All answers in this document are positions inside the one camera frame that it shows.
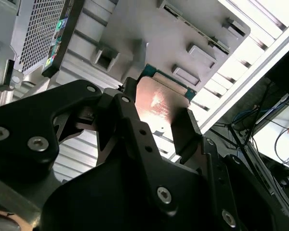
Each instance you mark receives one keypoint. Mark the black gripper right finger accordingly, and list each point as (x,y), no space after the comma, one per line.
(186,137)

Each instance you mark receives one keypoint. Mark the silver CPU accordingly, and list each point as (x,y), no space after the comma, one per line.
(159,101)

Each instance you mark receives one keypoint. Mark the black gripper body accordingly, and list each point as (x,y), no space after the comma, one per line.
(98,204)

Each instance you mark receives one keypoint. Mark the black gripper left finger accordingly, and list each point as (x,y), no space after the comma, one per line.
(21,134)

